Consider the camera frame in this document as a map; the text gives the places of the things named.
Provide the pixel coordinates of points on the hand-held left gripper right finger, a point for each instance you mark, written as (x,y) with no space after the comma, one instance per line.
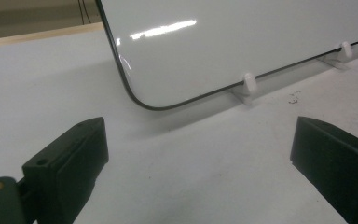
(335,158)

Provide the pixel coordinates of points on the white whiteboard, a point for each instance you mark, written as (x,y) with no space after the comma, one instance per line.
(230,46)

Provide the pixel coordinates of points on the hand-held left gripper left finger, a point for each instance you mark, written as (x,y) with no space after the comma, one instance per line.
(65,168)

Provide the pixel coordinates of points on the white whiteboard foot clip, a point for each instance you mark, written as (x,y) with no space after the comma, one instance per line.
(345,51)
(248,87)

